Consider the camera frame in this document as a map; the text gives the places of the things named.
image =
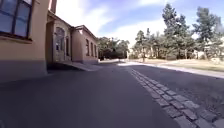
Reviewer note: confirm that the dark trees behind building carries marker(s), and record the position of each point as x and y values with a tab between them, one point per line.
111	48

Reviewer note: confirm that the tan building with pitched roof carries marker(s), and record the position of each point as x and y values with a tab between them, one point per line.
80	46

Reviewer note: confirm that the grey asphalt path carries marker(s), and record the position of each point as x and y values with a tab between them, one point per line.
93	100

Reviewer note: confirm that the row of conifer trees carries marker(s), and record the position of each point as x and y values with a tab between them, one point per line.
176	36

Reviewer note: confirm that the grey paving stone strip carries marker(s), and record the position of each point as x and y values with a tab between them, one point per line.
173	105

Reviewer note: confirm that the dry grass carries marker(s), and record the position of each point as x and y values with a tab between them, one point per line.
193	63

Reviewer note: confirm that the pale pavement strip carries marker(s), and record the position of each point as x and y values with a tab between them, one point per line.
193	70

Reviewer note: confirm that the grey asphalt road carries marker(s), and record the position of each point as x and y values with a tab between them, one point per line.
193	85

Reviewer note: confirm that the tan building with dark windows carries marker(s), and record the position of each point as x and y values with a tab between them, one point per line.
23	56

